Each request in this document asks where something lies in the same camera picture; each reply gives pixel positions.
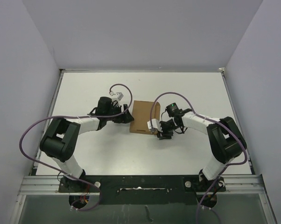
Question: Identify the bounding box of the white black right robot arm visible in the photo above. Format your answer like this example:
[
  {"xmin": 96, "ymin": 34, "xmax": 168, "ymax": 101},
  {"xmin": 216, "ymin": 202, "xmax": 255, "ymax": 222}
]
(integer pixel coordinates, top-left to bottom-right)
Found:
[{"xmin": 148, "ymin": 103, "xmax": 247, "ymax": 191}]

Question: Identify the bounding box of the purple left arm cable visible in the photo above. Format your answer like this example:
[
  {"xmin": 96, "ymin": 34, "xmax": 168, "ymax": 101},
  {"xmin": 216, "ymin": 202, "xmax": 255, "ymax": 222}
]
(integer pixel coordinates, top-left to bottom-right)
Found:
[{"xmin": 19, "ymin": 83, "xmax": 133, "ymax": 212}]

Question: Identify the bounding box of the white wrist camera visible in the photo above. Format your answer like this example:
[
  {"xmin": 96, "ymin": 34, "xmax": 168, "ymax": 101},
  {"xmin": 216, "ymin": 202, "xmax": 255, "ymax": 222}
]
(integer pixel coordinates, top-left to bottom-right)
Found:
[
  {"xmin": 147, "ymin": 119, "xmax": 161, "ymax": 134},
  {"xmin": 109, "ymin": 91, "xmax": 123, "ymax": 102}
]

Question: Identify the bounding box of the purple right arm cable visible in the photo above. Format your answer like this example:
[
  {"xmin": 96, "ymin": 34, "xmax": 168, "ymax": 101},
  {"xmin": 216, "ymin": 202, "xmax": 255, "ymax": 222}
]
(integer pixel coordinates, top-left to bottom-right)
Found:
[{"xmin": 148, "ymin": 92, "xmax": 248, "ymax": 224}]

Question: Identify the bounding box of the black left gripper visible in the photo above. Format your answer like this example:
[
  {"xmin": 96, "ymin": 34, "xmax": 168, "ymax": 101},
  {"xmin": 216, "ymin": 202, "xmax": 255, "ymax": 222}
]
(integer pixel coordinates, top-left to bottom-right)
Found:
[{"xmin": 105, "ymin": 104, "xmax": 133, "ymax": 123}]

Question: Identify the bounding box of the brown cardboard box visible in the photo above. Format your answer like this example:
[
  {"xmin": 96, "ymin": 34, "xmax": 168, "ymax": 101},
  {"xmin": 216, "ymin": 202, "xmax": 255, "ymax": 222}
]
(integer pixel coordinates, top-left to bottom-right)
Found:
[{"xmin": 130, "ymin": 100, "xmax": 157, "ymax": 135}]

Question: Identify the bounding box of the aluminium frame rail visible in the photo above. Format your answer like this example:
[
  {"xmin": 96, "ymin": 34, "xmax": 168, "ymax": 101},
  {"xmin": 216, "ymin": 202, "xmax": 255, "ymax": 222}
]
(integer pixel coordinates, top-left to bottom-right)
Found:
[{"xmin": 19, "ymin": 175, "xmax": 264, "ymax": 195}]

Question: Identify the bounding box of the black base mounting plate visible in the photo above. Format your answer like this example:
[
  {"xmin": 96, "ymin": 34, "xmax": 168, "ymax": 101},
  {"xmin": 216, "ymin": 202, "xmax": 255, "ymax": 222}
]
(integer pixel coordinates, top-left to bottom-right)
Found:
[{"xmin": 58, "ymin": 175, "xmax": 226, "ymax": 208}]

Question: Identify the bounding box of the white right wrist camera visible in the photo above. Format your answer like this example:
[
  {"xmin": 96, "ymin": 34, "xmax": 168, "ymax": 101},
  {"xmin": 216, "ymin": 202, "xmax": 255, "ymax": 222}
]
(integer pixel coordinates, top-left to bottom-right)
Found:
[{"xmin": 147, "ymin": 119, "xmax": 161, "ymax": 134}]

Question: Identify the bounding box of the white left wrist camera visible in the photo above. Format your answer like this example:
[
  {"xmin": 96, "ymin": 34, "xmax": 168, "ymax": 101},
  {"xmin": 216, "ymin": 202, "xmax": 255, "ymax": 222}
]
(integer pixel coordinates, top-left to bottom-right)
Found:
[{"xmin": 109, "ymin": 91, "xmax": 123, "ymax": 102}]

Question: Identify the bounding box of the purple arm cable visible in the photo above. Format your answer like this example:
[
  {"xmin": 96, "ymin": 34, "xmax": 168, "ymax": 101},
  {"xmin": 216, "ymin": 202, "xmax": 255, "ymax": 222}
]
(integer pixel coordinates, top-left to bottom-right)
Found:
[
  {"xmin": 19, "ymin": 83, "xmax": 133, "ymax": 212},
  {"xmin": 148, "ymin": 92, "xmax": 248, "ymax": 224}
]

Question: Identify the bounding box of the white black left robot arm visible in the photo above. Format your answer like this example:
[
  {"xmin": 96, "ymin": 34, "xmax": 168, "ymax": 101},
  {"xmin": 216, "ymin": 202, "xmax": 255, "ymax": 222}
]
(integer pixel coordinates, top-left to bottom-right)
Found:
[{"xmin": 40, "ymin": 92, "xmax": 134, "ymax": 192}]

